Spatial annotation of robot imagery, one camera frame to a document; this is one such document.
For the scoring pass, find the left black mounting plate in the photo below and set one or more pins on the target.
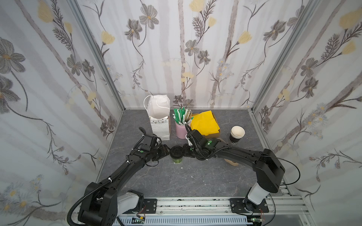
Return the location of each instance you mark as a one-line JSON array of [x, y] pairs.
[[145, 206]]

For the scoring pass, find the black cup lid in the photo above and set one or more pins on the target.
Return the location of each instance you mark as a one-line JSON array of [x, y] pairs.
[[176, 152]]

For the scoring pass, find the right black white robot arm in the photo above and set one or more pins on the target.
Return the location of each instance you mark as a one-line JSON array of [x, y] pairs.
[[268, 168]]

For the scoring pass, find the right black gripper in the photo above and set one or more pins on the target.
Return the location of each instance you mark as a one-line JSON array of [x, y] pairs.
[[189, 151]]

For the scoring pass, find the yellow napkins stack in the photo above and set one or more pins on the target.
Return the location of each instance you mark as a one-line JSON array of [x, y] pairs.
[[205, 123]]

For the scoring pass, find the white patterned paper bag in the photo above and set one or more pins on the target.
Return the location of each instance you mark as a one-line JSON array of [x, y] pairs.
[[158, 110]]

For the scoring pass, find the pink cup holder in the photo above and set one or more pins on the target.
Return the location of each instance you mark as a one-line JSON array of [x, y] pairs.
[[181, 131]]

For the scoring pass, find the brown pulp cup carrier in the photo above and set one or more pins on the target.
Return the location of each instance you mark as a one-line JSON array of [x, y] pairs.
[[231, 162]]

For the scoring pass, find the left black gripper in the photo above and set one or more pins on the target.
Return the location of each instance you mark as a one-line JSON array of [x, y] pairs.
[[164, 151]]

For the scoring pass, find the brown cardboard napkin box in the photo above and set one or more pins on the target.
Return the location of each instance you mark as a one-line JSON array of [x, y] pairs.
[[215, 135]]

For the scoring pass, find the black mounting plate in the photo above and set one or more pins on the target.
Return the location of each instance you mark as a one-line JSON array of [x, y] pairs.
[[238, 205], [145, 206]]

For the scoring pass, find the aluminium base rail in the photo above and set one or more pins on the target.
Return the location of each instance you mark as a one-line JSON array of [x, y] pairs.
[[216, 211]]

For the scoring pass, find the black paper cup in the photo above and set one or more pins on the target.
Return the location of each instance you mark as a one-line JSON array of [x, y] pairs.
[[236, 134]]

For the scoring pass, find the green paper cup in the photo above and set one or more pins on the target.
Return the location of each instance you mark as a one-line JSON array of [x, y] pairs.
[[177, 161]]

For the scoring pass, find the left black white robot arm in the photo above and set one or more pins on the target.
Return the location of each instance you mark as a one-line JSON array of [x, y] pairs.
[[98, 206]]

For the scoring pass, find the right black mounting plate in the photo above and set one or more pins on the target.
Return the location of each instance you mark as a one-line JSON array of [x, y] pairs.
[[238, 205]]

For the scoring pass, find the green white straws bundle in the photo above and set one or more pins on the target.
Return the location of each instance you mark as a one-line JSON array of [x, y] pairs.
[[182, 115]]

